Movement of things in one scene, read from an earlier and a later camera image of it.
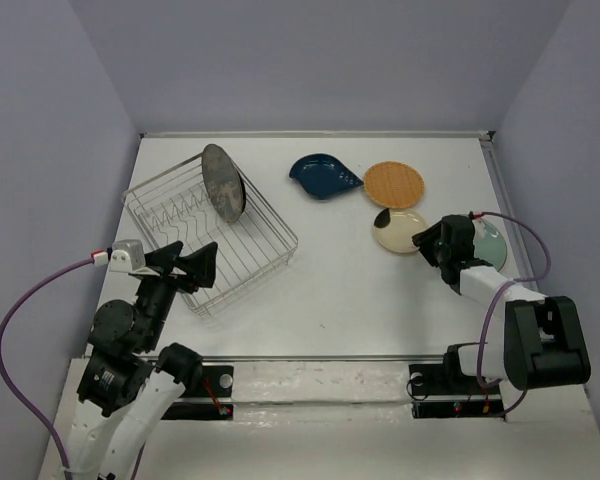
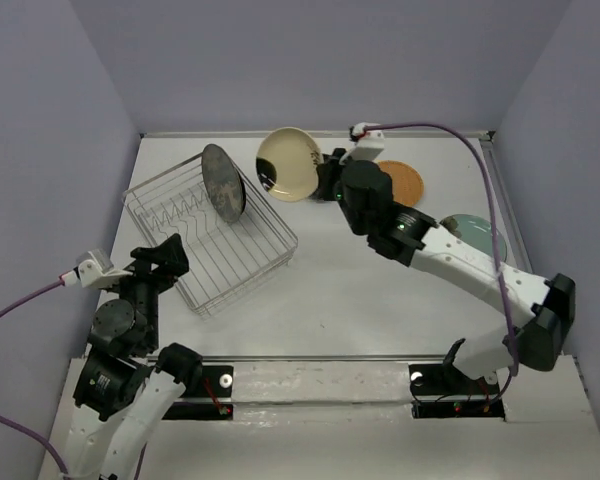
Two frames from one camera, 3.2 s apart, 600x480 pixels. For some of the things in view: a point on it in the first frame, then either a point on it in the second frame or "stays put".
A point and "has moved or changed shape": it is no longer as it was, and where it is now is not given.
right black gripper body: (436, 253) -> (337, 188)
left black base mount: (208, 398) stays put
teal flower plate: (491, 247) stays put
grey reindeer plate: (224, 184) stays put
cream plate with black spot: (394, 229) has moved or changed shape
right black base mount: (438, 392) stays put
